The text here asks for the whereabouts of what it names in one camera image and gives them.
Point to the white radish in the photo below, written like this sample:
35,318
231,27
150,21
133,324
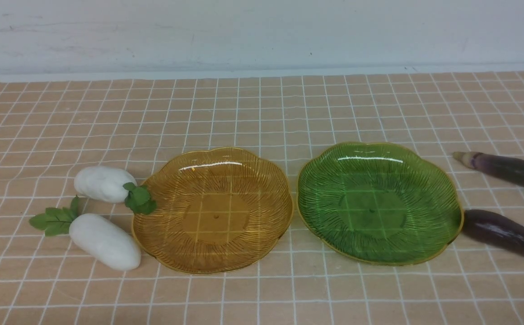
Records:
115,186
92,233

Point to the dark purple eggplant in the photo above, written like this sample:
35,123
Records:
494,229

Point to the purple eggplant pale stem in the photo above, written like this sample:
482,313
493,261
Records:
508,169

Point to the amber ribbed glass plate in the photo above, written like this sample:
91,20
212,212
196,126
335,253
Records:
217,211

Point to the green ribbed glass plate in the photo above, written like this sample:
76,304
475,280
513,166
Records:
379,203

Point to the orange checkered tablecloth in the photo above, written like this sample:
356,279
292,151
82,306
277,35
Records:
50,130

